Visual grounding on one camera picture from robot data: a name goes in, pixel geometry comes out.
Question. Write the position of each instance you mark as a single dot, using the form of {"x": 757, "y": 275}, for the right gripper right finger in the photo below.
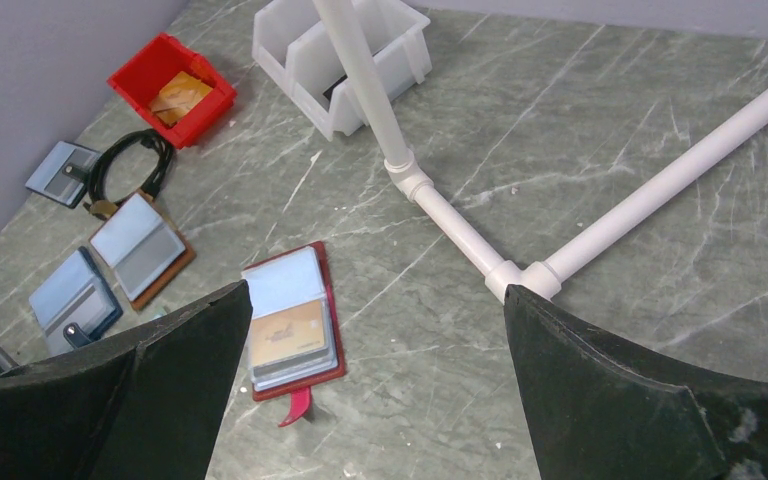
{"x": 599, "y": 406}

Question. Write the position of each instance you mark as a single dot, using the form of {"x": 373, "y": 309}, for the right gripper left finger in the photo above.
{"x": 146, "y": 403}

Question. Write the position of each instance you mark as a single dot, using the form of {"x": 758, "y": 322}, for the red card holder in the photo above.
{"x": 280, "y": 282}

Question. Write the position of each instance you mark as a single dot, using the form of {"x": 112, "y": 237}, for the gold cards in red bin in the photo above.
{"x": 178, "y": 98}

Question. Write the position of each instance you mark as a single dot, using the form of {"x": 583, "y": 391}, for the black cards in bin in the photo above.
{"x": 329, "y": 92}

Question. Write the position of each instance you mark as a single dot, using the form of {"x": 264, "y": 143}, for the red plastic bin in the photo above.
{"x": 140, "y": 79}

